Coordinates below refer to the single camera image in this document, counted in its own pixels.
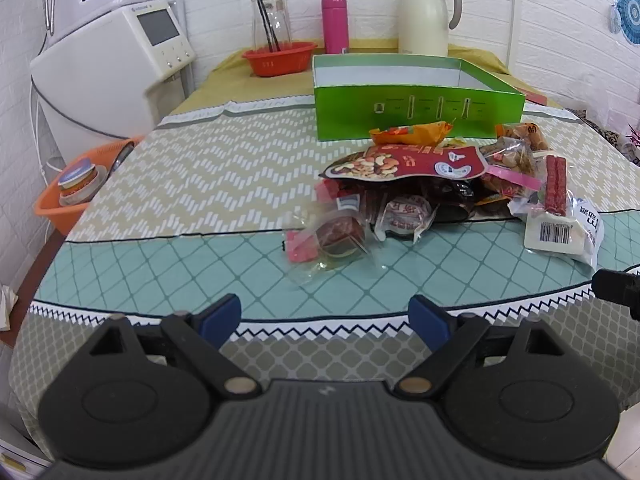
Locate lidded jar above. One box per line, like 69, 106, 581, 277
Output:
57, 158, 99, 207

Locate orange plastic basket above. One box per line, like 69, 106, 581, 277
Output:
34, 135, 146, 237

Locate red sausage sticks packet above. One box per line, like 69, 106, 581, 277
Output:
544, 155, 569, 217

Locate red white wrapped snack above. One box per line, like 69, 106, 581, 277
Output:
374, 195, 437, 244

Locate red plastic strainer basket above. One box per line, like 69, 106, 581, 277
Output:
242, 41, 318, 79

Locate clear peanut packet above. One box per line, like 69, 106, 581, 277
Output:
479, 139, 544, 181

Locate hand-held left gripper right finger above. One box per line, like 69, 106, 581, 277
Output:
394, 296, 567, 402

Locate crumpled paper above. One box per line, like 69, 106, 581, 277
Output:
0, 285, 19, 333

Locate metal ladle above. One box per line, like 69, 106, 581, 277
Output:
106, 141, 136, 177

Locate green cardboard box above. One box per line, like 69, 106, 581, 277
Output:
311, 54, 527, 142

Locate clear packet with pink label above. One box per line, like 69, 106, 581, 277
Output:
281, 207, 377, 283

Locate cream thermos jug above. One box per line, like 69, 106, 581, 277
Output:
397, 0, 463, 59

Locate clear packet with pink strip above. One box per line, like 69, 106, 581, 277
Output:
482, 165, 545, 203

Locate patterned tablecloth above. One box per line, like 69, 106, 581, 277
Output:
7, 94, 640, 461

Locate white printed snack packet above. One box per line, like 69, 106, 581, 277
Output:
569, 194, 606, 269

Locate dark brown snack packet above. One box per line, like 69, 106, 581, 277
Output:
427, 179, 483, 223

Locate yellow cloth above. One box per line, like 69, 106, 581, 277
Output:
167, 37, 561, 116

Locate white barcode snack packet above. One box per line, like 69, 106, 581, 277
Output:
523, 209, 589, 257

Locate red mixed nuts pouch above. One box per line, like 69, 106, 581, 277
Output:
319, 143, 489, 182

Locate pink thermos bottle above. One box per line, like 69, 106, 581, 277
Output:
321, 0, 350, 56

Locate black chopstick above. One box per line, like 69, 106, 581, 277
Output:
253, 0, 280, 53
253, 0, 273, 53

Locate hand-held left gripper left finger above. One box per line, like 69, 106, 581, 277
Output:
89, 294, 262, 402

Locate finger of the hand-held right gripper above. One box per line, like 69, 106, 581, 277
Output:
592, 269, 640, 320

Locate white dispenser with screen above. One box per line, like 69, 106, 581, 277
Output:
30, 0, 197, 142

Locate large blue round wall decoration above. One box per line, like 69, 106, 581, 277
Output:
611, 0, 640, 37

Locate glass pitcher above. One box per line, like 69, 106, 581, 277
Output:
248, 0, 292, 54

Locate yellow orange snack packet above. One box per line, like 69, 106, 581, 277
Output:
369, 121, 454, 147

